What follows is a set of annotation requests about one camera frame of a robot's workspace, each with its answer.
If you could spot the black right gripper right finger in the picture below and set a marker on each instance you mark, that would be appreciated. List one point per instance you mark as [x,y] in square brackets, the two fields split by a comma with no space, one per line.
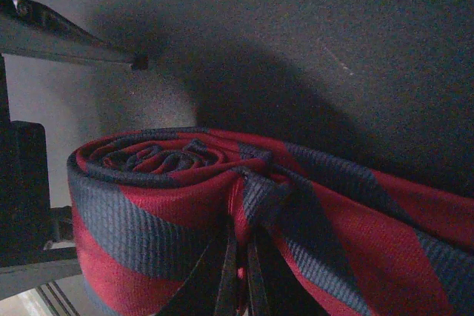
[272,287]

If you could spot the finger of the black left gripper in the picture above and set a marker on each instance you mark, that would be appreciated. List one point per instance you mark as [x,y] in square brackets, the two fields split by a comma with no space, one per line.
[34,30]

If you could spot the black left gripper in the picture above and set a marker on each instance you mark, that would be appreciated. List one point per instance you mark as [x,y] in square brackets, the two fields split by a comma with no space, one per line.
[31,255]

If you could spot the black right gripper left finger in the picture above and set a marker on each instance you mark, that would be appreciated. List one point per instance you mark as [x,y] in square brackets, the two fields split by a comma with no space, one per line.
[211,287]

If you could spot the red navy striped tie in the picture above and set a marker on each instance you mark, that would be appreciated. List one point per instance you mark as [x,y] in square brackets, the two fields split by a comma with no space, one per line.
[145,205]

